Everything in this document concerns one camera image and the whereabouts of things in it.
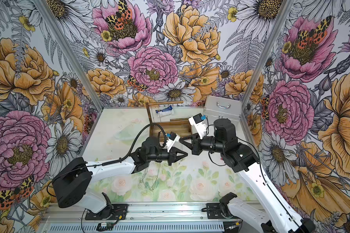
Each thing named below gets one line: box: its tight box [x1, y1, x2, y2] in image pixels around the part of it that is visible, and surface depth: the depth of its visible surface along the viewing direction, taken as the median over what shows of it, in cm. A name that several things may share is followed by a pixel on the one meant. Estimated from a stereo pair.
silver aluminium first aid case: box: [202, 95, 243, 125], surface depth 104 cm
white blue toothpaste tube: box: [155, 104, 173, 117], surface depth 118 cm
